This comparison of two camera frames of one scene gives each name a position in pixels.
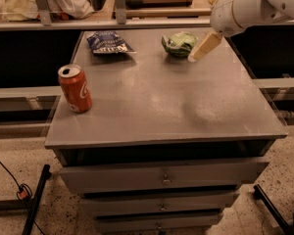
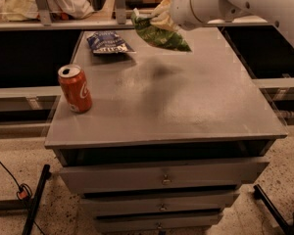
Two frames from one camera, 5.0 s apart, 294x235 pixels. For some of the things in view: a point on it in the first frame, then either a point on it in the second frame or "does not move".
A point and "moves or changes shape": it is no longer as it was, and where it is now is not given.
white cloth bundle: [18, 2] does not move
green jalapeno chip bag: [178, 44] moves or changes shape
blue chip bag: [109, 42] does not move
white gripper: [222, 16] → [180, 6]
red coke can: [75, 87] does not move
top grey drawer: [164, 176] does not move
